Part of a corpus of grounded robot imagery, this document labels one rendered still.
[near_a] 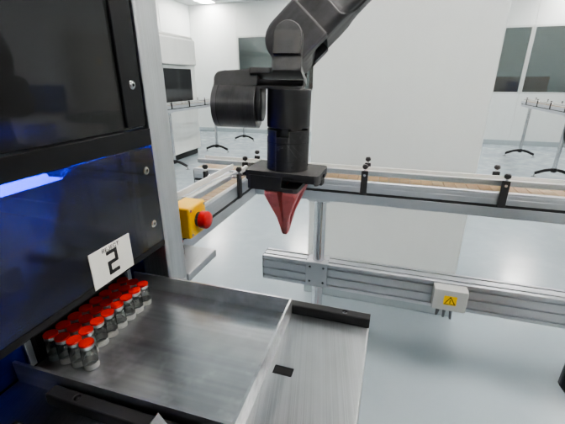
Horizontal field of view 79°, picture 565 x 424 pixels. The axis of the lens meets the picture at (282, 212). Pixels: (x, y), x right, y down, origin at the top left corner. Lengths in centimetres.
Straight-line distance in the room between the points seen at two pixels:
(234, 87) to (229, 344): 40
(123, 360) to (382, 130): 160
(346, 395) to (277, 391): 10
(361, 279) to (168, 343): 103
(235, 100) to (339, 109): 148
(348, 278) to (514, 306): 62
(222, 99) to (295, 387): 41
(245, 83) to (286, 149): 10
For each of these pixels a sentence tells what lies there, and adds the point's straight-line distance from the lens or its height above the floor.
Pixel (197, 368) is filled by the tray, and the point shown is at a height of 88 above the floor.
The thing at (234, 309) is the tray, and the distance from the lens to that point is 69.
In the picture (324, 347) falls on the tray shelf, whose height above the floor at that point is 88.
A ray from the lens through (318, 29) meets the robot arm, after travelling 46.
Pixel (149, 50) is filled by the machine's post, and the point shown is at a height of 133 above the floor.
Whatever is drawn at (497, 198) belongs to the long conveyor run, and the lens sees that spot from 138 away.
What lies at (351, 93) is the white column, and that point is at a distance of 190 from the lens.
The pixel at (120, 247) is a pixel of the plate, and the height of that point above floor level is 103.
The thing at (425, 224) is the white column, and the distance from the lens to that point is 204.
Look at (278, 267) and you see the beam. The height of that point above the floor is 50.
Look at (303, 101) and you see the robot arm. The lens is 45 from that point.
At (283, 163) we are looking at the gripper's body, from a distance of 46.
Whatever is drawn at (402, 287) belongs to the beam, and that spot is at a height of 50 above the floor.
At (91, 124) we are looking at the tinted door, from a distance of 58.
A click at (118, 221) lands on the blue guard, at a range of 61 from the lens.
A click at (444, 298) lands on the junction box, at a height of 51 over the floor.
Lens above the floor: 129
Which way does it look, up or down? 21 degrees down
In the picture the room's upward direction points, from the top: straight up
